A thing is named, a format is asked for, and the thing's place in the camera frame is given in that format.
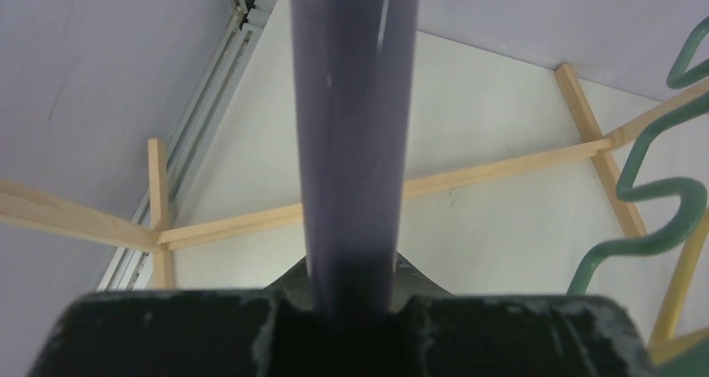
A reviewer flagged yellow plastic hanger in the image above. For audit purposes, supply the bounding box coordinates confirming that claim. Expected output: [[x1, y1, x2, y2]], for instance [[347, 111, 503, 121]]
[[647, 210, 708, 366]]

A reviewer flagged green plastic hanger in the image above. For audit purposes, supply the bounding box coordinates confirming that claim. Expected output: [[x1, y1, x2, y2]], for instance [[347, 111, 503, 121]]
[[569, 19, 708, 343]]

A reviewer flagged wooden clothes rack frame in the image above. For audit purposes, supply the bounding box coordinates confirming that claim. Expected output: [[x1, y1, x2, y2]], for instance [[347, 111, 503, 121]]
[[0, 63, 709, 292]]

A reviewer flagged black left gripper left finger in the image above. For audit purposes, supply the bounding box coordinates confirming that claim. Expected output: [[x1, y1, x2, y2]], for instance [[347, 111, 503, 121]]
[[29, 262, 322, 376]]

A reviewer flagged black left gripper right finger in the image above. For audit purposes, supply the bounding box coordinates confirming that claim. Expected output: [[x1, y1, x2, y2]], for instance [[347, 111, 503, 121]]
[[393, 256, 656, 376]]

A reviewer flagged purple plastic hanger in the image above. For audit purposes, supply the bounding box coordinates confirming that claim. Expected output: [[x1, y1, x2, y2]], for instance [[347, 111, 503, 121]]
[[290, 0, 419, 332]]

